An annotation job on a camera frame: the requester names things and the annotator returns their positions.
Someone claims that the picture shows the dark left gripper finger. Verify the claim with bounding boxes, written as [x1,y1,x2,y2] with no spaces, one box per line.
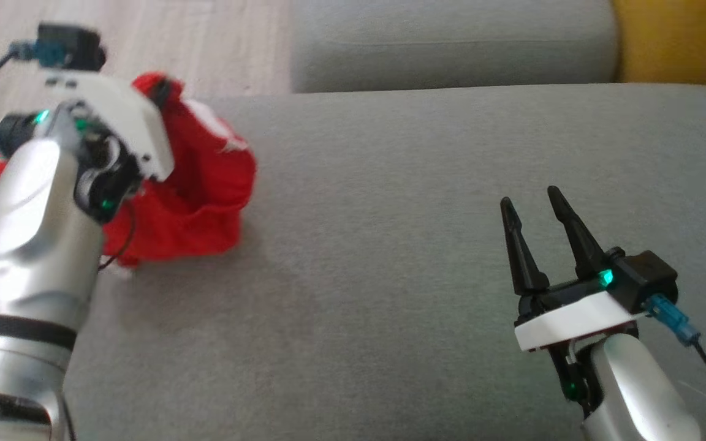
[148,78,173,107]

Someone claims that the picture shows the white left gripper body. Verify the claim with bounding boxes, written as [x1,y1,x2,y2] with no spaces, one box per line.
[40,70,175,222]

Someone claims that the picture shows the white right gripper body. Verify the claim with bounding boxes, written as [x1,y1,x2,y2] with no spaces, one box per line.
[514,269,643,355]

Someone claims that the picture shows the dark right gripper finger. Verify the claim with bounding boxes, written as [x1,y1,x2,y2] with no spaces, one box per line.
[547,185,609,283]
[499,197,550,296]

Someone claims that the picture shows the red and white jersey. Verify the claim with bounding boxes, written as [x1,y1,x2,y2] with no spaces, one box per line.
[0,72,257,271]

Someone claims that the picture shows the grey sofa seat cushion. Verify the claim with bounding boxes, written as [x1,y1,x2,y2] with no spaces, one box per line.
[62,83,706,441]

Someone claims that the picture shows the grey sofa back cushion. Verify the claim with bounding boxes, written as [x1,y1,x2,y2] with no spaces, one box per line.
[290,0,621,94]

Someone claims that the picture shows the yellow cushion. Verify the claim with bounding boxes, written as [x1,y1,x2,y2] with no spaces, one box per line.
[610,0,706,94]

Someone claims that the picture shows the black right camera cable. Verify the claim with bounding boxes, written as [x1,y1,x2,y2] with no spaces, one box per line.
[646,293,706,441]

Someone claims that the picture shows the thin black left gripper cable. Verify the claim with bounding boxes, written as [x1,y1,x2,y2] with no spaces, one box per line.
[98,199,138,271]

